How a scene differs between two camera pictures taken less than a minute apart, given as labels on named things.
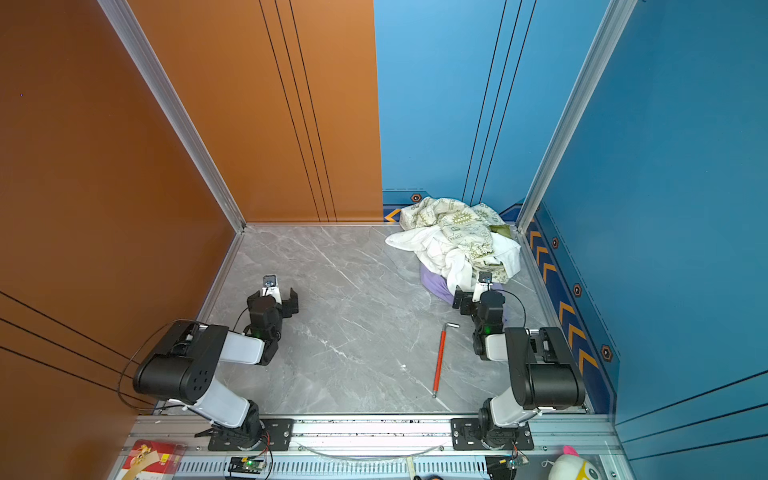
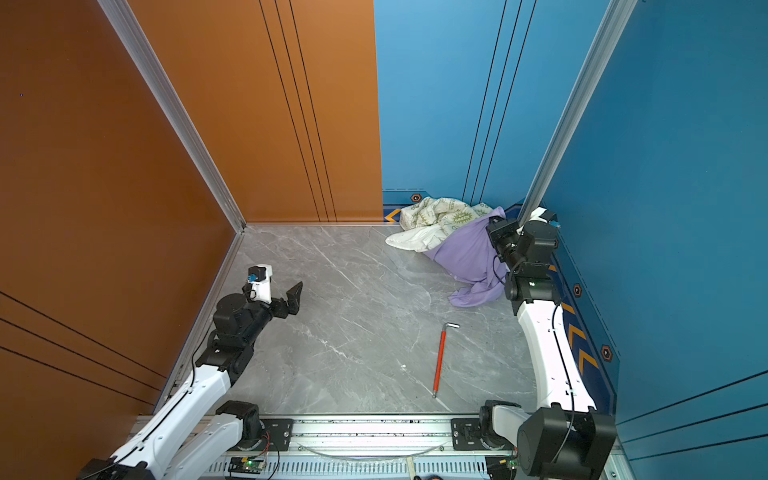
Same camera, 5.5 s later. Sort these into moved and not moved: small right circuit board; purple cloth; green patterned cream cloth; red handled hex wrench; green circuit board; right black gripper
Moved: purple cloth; right black gripper
Not moved: green patterned cream cloth; green circuit board; red handled hex wrench; small right circuit board
